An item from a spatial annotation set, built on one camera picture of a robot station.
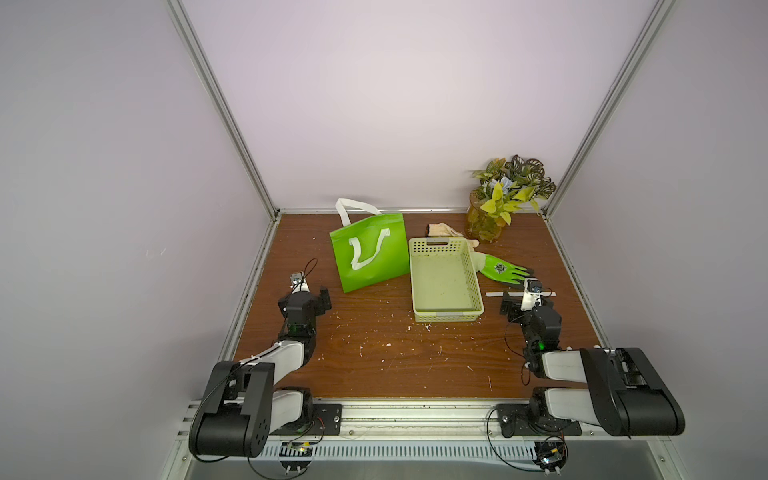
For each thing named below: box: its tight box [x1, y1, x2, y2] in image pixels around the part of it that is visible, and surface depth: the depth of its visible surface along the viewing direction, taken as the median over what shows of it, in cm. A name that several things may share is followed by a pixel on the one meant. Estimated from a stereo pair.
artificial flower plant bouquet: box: [471, 154, 556, 225], surface depth 97 cm
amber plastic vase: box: [466, 189, 503, 243], surface depth 112 cm
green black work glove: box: [472, 252, 534, 285], surface depth 103 cm
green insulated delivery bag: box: [329, 198, 409, 294], surface depth 92 cm
